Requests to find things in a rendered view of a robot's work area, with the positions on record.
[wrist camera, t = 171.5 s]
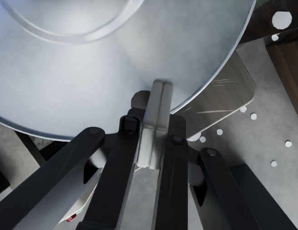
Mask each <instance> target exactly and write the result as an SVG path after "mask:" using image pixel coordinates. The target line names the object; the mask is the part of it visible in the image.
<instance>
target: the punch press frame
mask: <svg viewBox="0 0 298 230"><path fill-rule="evenodd" d="M268 1H269V0H256V3H255V7H254V9H253V11H254V10H255V9H257V8H258V7H260V6H261V5H263V4H265V3H266V2H268ZM28 136H29V137H30V139H31V140H32V141H33V143H34V144H35V146H36V147H37V148H38V150H41V149H43V148H44V147H46V146H47V145H49V144H50V143H52V142H53V141H54V140H49V139H43V138H39V137H35V136H31V135H28Z"/></svg>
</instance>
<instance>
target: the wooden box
mask: <svg viewBox="0 0 298 230"><path fill-rule="evenodd" d="M266 50H267V52H268V54H269V56H270V58H271V60H272V63H273V65H274V67H275V69H276V71H277V73H278V75H279V77H280V79H281V82H282V84H283V86H284V88H285V90H286V92H287V94H288V96H289V98H290V100H291V103H292V104H293V107H294V109H295V111H296V113H297V115H298V29H297V30H295V31H293V32H291V33H289V34H287V35H286V36H284V37H282V38H280V39H278V40H276V41H274V42H272V43H271V44H270V45H268V46H266Z"/></svg>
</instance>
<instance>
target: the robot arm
mask: <svg viewBox="0 0 298 230"><path fill-rule="evenodd" d="M172 89H173V84H172V83H171V82H166V81H165V83H164V82H162V81H161V80H155V81H154V82H153V86H152V89H151V93H150V96H149V100H148V104H147V108H146V109H140V108H134V107H133V108H131V109H130V110H128V113H127V115H124V116H122V117H121V118H120V122H119V131H118V132H117V133H113V134H105V131H104V130H103V129H102V128H100V127H95V126H92V127H87V128H85V129H84V130H83V131H82V132H80V133H79V134H78V135H77V136H76V137H75V138H73V139H72V140H71V141H70V142H69V143H68V144H66V145H65V146H64V147H63V148H62V149H60V150H59V151H58V152H57V153H56V154H55V155H53V156H52V157H51V158H50V159H49V160H48V161H46V162H45V163H44V164H43V165H42V166H41V167H40V168H39V169H38V170H36V171H35V172H34V173H33V174H32V175H30V176H29V177H28V178H27V179H26V180H25V181H23V182H22V183H21V184H20V185H19V186H18V187H16V188H15V189H14V190H13V191H12V192H11V193H9V194H8V195H7V196H6V197H5V198H4V199H2V200H1V201H0V230H53V229H54V228H55V227H56V225H57V224H58V223H59V222H60V221H61V219H62V218H63V217H64V216H65V215H66V214H67V212H68V211H69V210H70V209H71V207H72V206H73V205H74V204H75V202H76V201H77V200H78V199H79V198H80V196H81V195H82V194H83V193H84V191H85V190H86V189H87V188H88V187H89V186H90V184H91V183H92V182H93V181H94V180H95V178H96V177H97V176H98V175H99V173H100V172H101V171H102V169H103V171H102V173H101V176H100V179H99V181H98V184H97V186H96V188H95V191H94V193H93V196H92V198H91V201H90V204H89V206H88V209H87V211H86V214H85V216H84V219H83V221H82V222H81V221H80V222H79V223H78V225H77V227H76V229H75V230H120V228H121V224H122V219H123V215H124V211H125V207H126V203H127V199H128V195H129V191H130V187H131V183H132V179H133V174H134V170H135V165H137V166H138V167H145V168H146V167H149V168H150V169H154V170H158V169H160V170H159V174H158V179H157V182H158V183H157V189H156V197H155V203H154V212H153V219H152V226H151V230H188V183H189V184H190V190H191V193H192V196H193V199H194V203H195V206H196V209H197V212H198V215H199V218H200V221H201V224H202V227H203V230H262V229H261V227H260V225H259V224H258V222H257V220H256V218H255V216H254V214H253V212H252V211H251V209H250V207H249V205H248V203H247V201H246V199H245V198H244V196H243V194H242V192H241V190H240V188H239V186H238V184H237V182H236V180H235V179H234V177H233V175H232V173H231V171H230V169H229V167H228V165H227V164H226V162H225V160H224V158H223V156H222V154H221V153H220V152H219V151H217V150H216V149H213V148H210V147H204V148H202V149H200V151H198V150H195V149H193V148H192V147H190V146H189V145H188V142H187V140H186V119H185V118H184V116H181V115H175V114H170V106H171V98H172Z"/></svg>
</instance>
